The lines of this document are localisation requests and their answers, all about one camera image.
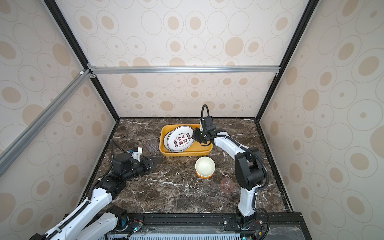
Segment right black frame post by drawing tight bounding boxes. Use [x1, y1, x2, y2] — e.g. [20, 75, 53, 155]
[256, 0, 319, 122]

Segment diagonal aluminium bar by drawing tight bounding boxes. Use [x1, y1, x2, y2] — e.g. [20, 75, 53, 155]
[1, 70, 91, 175]

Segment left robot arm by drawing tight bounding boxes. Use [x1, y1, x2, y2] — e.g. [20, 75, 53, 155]
[32, 151, 163, 240]

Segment yellow plastic bin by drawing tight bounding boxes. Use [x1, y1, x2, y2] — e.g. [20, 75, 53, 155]
[159, 124, 213, 157]

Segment horizontal aluminium bar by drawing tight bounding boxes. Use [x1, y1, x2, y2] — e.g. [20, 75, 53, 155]
[91, 66, 280, 74]

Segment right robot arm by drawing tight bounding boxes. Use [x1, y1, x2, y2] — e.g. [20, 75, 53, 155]
[192, 116, 270, 228]

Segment white plate quatrefoil design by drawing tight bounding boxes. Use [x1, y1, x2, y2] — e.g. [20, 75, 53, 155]
[163, 131, 172, 152]

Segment clear plastic cup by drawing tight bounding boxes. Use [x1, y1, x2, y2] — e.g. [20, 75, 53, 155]
[144, 138, 159, 153]

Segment black frame post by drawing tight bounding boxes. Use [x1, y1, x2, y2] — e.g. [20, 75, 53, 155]
[44, 0, 120, 122]
[256, 0, 319, 122]

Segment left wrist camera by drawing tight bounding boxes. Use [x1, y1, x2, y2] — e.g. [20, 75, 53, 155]
[132, 147, 143, 162]

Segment pink translucent cup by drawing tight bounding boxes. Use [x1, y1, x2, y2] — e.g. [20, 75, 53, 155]
[221, 177, 235, 194]

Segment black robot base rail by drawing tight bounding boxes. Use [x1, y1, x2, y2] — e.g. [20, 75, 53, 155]
[53, 212, 311, 240]

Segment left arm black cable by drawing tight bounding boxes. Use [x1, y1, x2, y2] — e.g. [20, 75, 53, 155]
[109, 138, 130, 160]

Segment left black frame post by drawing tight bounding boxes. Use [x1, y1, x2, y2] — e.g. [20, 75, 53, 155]
[44, 0, 120, 122]

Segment cream and orange bowl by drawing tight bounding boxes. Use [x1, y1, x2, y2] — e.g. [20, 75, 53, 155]
[195, 157, 216, 179]

